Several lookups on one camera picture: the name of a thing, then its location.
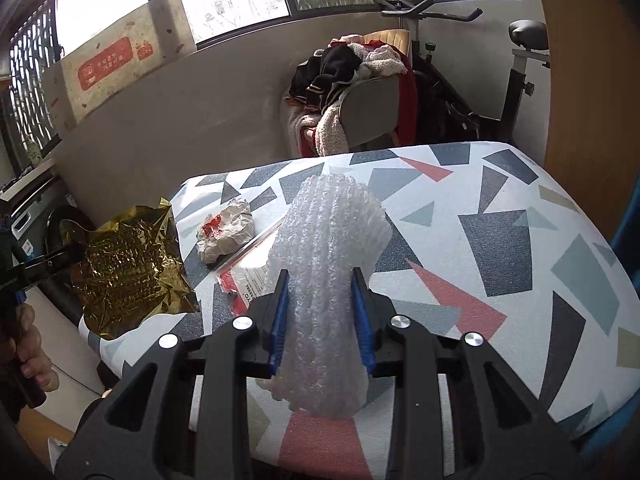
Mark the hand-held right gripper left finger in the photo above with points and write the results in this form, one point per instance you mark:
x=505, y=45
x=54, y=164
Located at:
x=277, y=330

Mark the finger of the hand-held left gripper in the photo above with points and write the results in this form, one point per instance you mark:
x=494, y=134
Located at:
x=55, y=257

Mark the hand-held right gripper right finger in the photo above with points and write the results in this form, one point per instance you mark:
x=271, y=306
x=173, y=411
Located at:
x=361, y=330

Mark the gold foil bag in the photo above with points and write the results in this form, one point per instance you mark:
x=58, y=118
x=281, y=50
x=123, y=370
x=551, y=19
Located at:
x=130, y=270

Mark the white foam fruit net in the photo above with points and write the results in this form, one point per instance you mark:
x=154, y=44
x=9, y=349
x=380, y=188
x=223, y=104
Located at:
x=325, y=240

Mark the person's left hand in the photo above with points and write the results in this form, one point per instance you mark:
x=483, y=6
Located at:
x=40, y=360

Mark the grey washing machine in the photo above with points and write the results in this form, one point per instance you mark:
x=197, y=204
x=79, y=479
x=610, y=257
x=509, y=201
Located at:
x=30, y=230

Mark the red-edged clear plastic packet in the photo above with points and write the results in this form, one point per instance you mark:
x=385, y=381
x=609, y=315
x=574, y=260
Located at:
x=245, y=285

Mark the crumpled white tissue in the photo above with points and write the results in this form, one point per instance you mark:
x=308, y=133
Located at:
x=227, y=235

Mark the patterned table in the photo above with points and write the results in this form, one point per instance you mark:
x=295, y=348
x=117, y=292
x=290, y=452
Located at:
x=500, y=240

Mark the metal lattice window screen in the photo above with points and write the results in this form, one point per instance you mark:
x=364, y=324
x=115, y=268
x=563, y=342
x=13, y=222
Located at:
x=30, y=85

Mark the cream fleece blanket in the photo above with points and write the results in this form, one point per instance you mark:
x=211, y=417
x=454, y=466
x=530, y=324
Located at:
x=332, y=132

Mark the beige board with red label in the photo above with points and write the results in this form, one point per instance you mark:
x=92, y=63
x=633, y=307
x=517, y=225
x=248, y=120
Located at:
x=115, y=60

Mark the beige armchair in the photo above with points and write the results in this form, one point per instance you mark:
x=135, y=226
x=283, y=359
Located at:
x=370, y=110

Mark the red garment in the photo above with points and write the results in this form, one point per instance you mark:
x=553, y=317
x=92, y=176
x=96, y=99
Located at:
x=407, y=110

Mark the black jacket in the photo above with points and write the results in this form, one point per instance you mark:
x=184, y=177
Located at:
x=335, y=67

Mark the white fluffy garment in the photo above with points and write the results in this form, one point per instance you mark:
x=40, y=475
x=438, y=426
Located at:
x=385, y=60

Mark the black exercise bike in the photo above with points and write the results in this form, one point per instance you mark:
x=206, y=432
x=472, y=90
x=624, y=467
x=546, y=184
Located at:
x=515, y=95

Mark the wooden door panel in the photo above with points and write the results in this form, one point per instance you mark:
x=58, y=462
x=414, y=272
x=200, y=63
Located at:
x=595, y=85

